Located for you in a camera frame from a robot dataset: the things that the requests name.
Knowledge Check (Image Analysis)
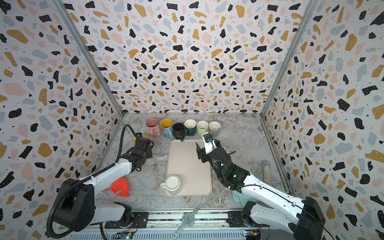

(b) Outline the light green mug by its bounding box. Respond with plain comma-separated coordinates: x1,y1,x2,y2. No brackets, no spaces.
197,121,209,137

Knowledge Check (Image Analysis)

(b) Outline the grey mug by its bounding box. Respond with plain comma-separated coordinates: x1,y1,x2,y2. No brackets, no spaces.
209,121,221,138

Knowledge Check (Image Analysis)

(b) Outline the dark green mug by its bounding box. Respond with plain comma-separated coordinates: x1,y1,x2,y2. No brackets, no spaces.
184,119,197,137

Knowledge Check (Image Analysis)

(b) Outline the black mug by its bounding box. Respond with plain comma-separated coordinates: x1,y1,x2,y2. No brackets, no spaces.
173,123,186,142

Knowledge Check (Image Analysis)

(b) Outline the pink mug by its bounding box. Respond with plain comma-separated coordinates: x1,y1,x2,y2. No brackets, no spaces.
146,118,161,137

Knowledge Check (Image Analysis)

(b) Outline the blue butterfly mug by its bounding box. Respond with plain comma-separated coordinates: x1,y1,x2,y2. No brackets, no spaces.
160,119,174,140

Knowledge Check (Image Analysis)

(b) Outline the white mug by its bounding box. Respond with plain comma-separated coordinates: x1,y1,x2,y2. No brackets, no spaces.
160,176,181,195

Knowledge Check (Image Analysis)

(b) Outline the yellow mug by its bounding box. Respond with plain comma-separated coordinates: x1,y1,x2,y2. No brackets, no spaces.
134,136,148,145

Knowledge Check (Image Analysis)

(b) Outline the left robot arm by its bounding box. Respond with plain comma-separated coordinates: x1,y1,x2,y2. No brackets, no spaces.
46,138,154,239

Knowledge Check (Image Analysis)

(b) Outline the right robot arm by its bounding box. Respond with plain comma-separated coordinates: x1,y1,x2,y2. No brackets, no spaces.
196,143,326,240

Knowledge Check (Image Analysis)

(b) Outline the light green cloth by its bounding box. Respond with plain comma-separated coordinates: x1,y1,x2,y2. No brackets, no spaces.
232,191,252,207

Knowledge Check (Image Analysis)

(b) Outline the beige plastic tray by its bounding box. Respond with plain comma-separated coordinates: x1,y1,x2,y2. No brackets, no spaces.
166,139,212,197

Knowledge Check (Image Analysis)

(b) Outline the red shark toy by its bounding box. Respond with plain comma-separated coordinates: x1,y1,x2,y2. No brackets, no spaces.
103,177,131,198

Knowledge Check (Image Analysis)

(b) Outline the glitter filled glass tube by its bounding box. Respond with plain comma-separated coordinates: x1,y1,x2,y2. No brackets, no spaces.
262,161,271,186

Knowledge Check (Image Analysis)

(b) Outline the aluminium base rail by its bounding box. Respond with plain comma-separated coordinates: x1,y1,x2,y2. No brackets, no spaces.
58,208,314,240

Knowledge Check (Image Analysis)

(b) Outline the metal perforated bracket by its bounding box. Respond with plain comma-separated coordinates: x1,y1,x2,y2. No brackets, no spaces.
172,203,203,240

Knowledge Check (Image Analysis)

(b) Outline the left black corrugated cable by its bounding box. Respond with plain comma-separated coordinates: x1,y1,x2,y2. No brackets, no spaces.
45,124,139,239

